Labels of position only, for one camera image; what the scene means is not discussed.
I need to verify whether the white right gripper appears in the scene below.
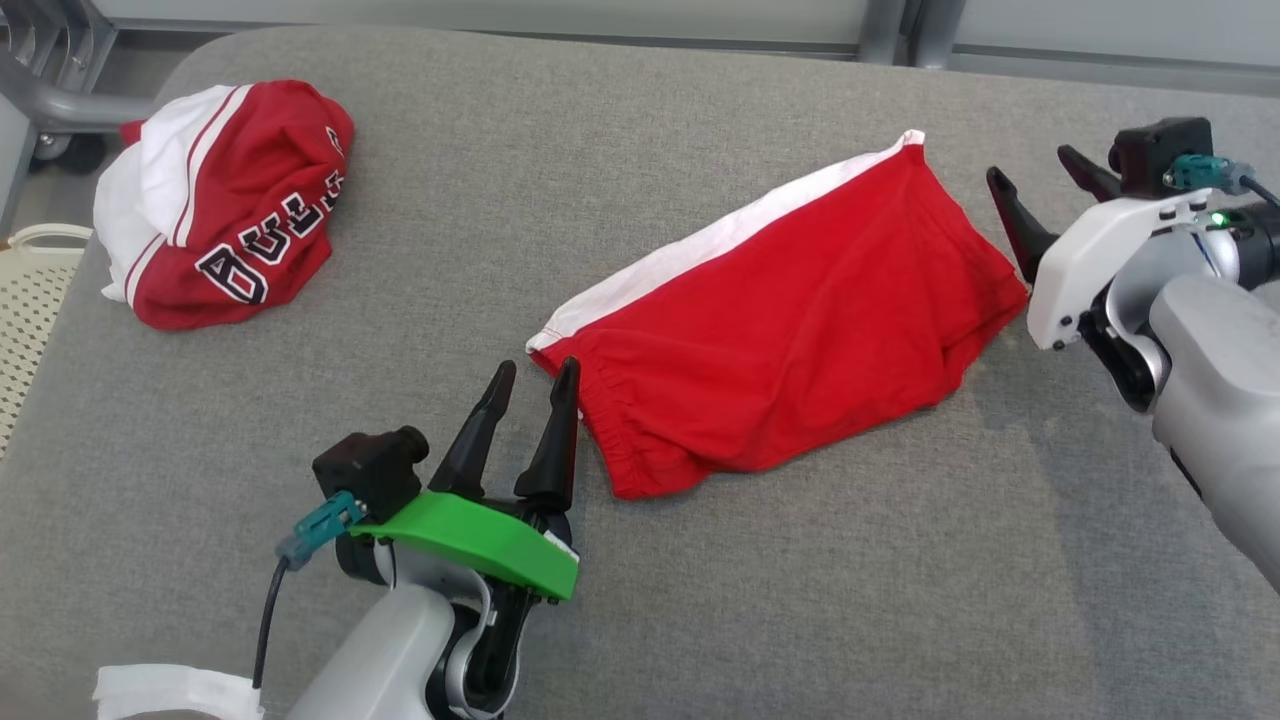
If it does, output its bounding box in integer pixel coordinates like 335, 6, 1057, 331
986, 145, 1214, 351

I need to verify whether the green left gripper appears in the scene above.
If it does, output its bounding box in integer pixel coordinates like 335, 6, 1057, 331
350, 356, 582, 602

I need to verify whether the red shorts white stripe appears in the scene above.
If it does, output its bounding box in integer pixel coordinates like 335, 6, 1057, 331
526, 130, 1030, 501

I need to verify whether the red basketball jersey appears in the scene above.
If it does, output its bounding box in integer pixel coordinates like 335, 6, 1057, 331
93, 80, 355, 332

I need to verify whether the cream perforated laundry basket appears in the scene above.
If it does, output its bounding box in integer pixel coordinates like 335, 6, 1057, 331
0, 224, 94, 457

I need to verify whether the black cable teal plug right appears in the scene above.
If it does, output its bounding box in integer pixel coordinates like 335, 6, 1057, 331
1163, 153, 1280, 208

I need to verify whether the black cable teal plug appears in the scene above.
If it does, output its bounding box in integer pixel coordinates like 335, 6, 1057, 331
1163, 153, 1280, 208
252, 490, 367, 693

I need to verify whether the grey partition post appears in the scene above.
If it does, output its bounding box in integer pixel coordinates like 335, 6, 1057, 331
858, 0, 907, 66
910, 0, 967, 71

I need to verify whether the black cable teal plug left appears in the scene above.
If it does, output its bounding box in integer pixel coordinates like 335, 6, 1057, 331
252, 490, 367, 693

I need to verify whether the white tape label left cable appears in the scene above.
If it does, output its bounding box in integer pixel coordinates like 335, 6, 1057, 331
93, 663, 266, 720

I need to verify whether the grey metal cart frame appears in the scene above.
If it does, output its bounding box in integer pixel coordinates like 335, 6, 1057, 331
0, 0, 161, 177

